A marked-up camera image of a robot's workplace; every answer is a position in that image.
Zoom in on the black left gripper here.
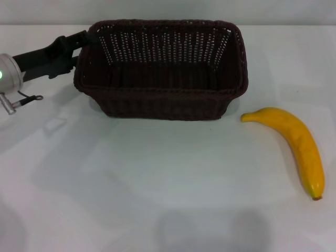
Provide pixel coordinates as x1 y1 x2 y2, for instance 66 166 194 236
12 30 100 82

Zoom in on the dark brown woven basket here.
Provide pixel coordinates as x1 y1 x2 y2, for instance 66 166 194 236
72 18 249 122

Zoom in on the yellow banana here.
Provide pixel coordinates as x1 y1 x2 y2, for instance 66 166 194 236
240 107 326 202

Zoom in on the black cable with ring terminal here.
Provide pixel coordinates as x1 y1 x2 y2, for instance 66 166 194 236
15 91 44 106

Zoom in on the silver cable connector plug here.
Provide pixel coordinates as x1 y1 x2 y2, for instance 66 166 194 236
0 91 17 116

